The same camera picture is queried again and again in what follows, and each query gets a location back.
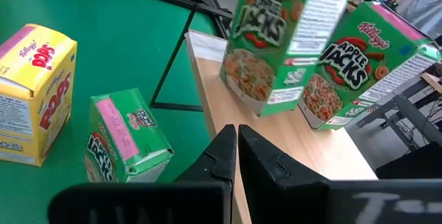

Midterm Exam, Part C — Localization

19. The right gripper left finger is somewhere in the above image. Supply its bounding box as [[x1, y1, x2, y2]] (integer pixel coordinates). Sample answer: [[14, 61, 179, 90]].
[[47, 124, 238, 224]]

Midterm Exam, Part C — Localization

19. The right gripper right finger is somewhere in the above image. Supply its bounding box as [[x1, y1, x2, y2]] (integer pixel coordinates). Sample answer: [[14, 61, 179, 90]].
[[238, 124, 442, 224]]

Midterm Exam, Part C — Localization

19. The green Apple Jacks cereal box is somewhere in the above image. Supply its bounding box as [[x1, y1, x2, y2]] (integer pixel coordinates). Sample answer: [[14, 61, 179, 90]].
[[298, 1, 442, 131], [84, 88, 175, 184], [220, 0, 358, 118]]

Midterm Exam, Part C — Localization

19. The yellow Corn Pops cereal box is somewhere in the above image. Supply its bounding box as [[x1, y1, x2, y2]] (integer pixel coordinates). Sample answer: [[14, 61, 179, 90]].
[[0, 23, 78, 168]]

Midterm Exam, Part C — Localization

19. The black case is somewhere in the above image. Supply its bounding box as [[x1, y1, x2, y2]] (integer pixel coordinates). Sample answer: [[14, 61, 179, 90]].
[[375, 141, 442, 180]]

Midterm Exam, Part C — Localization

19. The wooden shelf with black frame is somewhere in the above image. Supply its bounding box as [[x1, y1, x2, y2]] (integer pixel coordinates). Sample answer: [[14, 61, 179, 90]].
[[81, 0, 379, 224]]

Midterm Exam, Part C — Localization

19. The grey metal table frame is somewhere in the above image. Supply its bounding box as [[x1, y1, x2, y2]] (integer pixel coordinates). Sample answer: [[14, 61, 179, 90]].
[[355, 75, 442, 151]]

